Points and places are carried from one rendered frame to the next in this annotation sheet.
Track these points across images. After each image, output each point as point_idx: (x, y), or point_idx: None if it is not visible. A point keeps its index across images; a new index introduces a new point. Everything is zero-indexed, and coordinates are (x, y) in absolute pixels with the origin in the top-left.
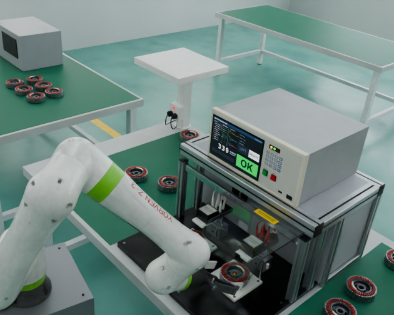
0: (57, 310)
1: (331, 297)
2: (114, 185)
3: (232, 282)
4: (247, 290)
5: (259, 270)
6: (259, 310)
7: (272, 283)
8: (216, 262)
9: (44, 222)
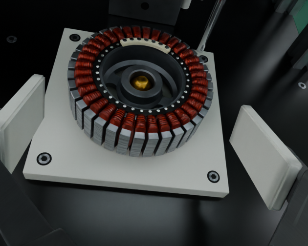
0: None
1: None
2: None
3: (290, 164)
4: (219, 115)
5: (159, 23)
6: (301, 156)
7: (227, 42)
8: (43, 79)
9: None
